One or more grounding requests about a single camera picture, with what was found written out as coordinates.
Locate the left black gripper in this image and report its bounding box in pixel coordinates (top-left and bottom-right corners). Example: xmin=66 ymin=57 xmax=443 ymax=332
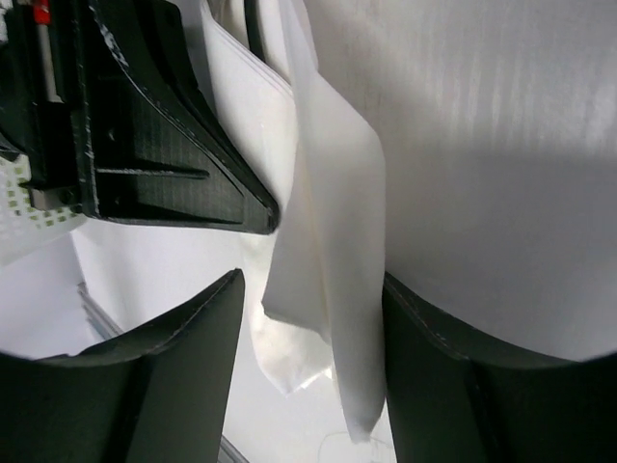
xmin=1 ymin=1 xmax=280 ymax=234

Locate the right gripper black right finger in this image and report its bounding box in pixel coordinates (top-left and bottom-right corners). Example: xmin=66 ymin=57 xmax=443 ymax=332
xmin=383 ymin=276 xmax=616 ymax=462

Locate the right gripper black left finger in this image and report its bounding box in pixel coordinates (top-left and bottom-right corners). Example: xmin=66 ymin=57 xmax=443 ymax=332
xmin=1 ymin=269 xmax=245 ymax=462

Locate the white paper napkin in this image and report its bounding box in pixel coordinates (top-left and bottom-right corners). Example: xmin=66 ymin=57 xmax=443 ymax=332
xmin=201 ymin=1 xmax=386 ymax=443

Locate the white perforated basket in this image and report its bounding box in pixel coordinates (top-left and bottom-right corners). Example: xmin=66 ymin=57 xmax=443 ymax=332
xmin=0 ymin=154 xmax=86 ymax=268

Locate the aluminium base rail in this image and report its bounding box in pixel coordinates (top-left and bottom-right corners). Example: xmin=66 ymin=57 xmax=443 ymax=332
xmin=77 ymin=282 xmax=124 ymax=341

